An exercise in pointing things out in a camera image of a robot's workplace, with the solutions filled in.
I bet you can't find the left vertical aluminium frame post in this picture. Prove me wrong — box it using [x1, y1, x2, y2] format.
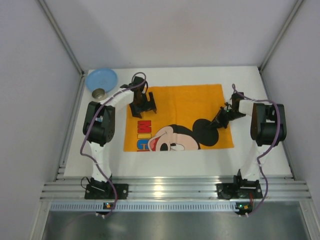
[36, 0, 85, 76]

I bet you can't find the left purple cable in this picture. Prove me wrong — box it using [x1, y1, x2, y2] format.
[79, 72, 149, 217]

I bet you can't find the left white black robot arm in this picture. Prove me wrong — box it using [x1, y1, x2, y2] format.
[80, 72, 157, 183]

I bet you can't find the blue plastic plate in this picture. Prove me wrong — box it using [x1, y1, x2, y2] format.
[85, 68, 118, 93]

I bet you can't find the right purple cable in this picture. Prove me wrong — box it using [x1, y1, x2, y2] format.
[231, 83, 281, 217]

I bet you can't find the orange Mickey Mouse placemat cloth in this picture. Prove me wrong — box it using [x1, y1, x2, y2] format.
[123, 84, 234, 152]

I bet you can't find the vertical aluminium frame post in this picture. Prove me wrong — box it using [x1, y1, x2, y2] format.
[36, 0, 85, 76]
[258, 0, 305, 74]

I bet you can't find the purple cable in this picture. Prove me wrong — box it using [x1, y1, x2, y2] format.
[79, 72, 149, 217]
[231, 83, 281, 217]

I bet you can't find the right vertical aluminium frame post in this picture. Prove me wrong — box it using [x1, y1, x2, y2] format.
[258, 0, 305, 74]

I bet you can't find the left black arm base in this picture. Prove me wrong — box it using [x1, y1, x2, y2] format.
[84, 177, 129, 200]

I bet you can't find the slotted white cable duct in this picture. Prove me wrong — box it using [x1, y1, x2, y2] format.
[50, 201, 252, 212]

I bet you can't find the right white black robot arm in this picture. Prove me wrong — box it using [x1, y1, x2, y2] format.
[209, 91, 287, 181]

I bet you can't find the cream metal cup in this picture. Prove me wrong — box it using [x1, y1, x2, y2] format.
[91, 88, 107, 101]

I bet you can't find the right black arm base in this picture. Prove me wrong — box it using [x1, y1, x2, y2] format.
[216, 169, 263, 200]

